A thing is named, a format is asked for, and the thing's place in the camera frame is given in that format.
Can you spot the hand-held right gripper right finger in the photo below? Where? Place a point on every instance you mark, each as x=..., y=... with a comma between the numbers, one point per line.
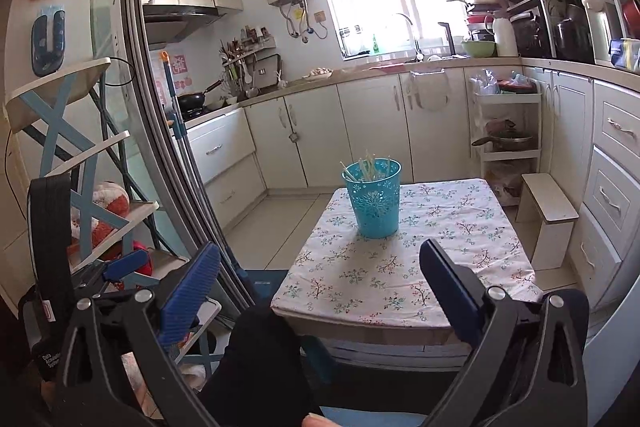
x=450, y=289

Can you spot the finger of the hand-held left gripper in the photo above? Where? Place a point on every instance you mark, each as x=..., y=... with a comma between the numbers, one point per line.
x=125, y=264

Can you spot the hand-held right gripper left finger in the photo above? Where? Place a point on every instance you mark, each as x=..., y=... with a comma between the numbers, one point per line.
x=190, y=297

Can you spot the blue perforated plastic basket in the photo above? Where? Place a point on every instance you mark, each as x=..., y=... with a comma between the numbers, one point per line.
x=372, y=207

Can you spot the bundle of wooden chopsticks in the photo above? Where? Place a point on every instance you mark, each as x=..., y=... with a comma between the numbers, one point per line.
x=369, y=169

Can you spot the person's right hand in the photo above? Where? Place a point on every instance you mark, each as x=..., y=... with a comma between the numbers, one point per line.
x=317, y=421

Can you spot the floral white tablecloth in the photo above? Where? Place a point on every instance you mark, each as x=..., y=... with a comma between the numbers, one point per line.
x=400, y=267

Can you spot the red white plush toy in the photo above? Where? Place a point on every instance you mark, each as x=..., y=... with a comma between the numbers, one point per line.
x=107, y=207

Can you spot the dark blue flat object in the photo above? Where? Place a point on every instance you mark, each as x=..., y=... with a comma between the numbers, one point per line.
x=267, y=284

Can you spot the person's black trouser leg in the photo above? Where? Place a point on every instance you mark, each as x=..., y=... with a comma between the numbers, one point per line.
x=260, y=357

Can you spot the white step stool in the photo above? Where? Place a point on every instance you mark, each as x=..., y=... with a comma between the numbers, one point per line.
x=550, y=202

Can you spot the black frying pan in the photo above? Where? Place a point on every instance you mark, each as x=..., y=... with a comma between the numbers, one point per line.
x=192, y=99

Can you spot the white rolling cart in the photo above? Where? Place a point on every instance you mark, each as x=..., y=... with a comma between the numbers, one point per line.
x=507, y=99

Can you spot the blue dotted slippers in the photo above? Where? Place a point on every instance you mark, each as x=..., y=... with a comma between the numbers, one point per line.
x=47, y=42

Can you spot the clear plastic food bags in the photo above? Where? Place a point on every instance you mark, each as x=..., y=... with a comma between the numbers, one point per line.
x=502, y=82

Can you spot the white door bag holder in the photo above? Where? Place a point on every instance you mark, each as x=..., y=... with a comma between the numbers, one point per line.
x=425, y=74

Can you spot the green bowl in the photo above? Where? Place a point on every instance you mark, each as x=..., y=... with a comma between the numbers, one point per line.
x=478, y=49

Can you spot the chrome sink faucet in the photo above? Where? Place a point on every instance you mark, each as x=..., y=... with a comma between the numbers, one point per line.
x=417, y=44

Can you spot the black filter tap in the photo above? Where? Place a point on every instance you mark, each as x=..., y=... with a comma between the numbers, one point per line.
x=448, y=39

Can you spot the black range hood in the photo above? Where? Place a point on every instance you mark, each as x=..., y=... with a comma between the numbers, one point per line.
x=175, y=19

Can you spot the plate of food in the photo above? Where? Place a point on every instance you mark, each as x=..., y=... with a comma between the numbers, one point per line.
x=317, y=73

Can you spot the green dish soap bottle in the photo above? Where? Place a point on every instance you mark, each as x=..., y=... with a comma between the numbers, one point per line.
x=374, y=44

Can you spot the white thermos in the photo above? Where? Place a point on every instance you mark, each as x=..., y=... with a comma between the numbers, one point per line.
x=505, y=37

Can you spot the stack of bowls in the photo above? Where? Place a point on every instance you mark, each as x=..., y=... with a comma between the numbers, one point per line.
x=480, y=27

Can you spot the black cooking pot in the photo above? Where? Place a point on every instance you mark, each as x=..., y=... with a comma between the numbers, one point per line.
x=572, y=37

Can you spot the blue tissue packet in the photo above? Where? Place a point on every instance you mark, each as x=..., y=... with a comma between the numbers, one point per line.
x=625, y=54

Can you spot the white electric water boiler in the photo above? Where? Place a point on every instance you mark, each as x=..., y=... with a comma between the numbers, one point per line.
x=600, y=29

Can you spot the red pot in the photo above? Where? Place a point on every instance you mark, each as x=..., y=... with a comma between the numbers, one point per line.
x=632, y=12

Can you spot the white shelf with blue frame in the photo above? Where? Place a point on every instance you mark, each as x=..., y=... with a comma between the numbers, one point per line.
x=55, y=82

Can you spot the red paper wall decorations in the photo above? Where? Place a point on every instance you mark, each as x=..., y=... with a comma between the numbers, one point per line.
x=180, y=67

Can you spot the wall utensil rack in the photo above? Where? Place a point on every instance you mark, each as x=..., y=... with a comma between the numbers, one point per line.
x=250, y=49

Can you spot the wall outlet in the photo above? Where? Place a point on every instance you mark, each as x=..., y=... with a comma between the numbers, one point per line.
x=320, y=17

